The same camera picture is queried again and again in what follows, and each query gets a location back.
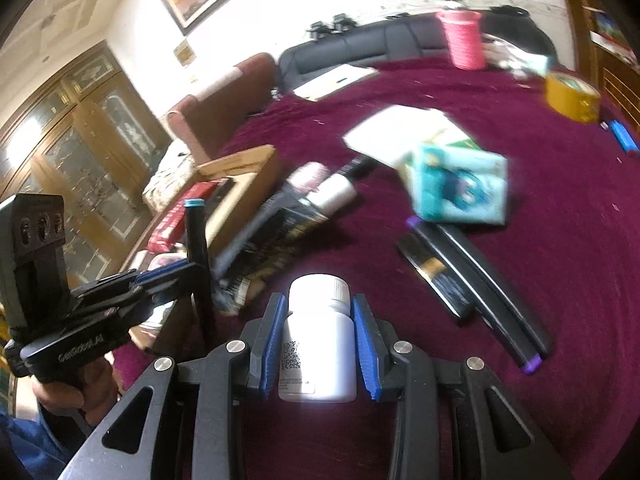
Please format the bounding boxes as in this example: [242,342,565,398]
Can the pink fluffy pouch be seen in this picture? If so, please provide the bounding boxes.
[287,162,331,196]

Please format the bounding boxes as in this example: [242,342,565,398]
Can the white cylinder bottle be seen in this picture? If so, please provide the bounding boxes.
[312,157,376,218]

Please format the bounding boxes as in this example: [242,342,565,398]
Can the pink knitted sleeve bottle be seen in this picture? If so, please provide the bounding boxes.
[435,9,487,71]

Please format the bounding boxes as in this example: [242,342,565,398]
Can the yellow tape roll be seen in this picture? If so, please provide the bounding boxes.
[545,72,601,123]

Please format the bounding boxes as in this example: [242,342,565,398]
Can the wooden bookshelf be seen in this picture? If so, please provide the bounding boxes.
[555,0,640,111]

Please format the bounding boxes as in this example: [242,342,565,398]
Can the white pill bottle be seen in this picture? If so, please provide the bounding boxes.
[277,274,358,403]

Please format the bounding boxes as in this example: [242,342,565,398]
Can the black leather sofa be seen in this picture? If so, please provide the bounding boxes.
[277,15,501,96]

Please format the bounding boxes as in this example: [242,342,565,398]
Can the black marker purple cap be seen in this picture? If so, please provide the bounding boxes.
[406,215,545,377]

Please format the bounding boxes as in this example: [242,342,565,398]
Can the red foil packet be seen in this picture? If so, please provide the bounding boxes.
[147,180,221,251]

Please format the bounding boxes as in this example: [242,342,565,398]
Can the black gold lipstick tube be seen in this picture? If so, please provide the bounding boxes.
[397,237,473,322]

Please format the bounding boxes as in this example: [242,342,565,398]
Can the black marker teal cap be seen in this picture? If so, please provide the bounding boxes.
[184,199,218,343]

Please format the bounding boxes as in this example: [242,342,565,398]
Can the wooden glass door cabinet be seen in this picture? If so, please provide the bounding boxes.
[0,42,168,286]

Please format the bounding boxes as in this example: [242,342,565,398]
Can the white flat box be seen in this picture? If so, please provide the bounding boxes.
[342,105,453,166]

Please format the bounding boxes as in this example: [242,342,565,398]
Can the person's left hand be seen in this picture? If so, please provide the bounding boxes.
[32,356,121,427]

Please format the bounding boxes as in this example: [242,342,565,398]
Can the white teal plastic packet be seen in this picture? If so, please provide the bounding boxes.
[482,40,548,81]

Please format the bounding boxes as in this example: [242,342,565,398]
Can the cardboard box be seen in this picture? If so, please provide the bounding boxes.
[127,145,281,351]

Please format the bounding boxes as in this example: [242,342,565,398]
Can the blue lighter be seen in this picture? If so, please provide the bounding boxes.
[609,120,640,153]

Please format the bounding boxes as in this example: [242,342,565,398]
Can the white notepad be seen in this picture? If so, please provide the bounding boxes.
[292,65,378,102]

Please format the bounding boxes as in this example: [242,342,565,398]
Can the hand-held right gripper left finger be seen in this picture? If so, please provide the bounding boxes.
[57,292,288,480]

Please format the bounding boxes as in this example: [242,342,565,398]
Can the floral blanket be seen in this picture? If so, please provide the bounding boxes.
[142,140,198,211]

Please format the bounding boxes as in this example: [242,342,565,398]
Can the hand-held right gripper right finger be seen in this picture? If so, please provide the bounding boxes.
[350,294,576,480]

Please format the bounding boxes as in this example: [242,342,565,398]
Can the teal tissue pack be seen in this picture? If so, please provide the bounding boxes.
[400,142,508,226]

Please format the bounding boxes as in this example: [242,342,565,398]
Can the person's left forearm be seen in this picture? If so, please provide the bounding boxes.
[0,400,86,480]

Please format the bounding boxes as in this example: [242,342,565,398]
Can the brown armchair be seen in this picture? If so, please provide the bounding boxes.
[166,52,278,161]

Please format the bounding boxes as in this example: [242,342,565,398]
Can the gold wall plaque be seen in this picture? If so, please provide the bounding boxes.
[172,40,196,66]

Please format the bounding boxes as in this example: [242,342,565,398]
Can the black printed packet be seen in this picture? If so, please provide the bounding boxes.
[212,195,331,311]

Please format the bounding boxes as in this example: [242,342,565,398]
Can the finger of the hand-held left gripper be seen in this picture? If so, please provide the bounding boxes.
[75,282,201,328]
[70,261,202,307]

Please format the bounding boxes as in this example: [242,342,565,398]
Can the black bag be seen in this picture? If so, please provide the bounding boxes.
[482,5,557,61]

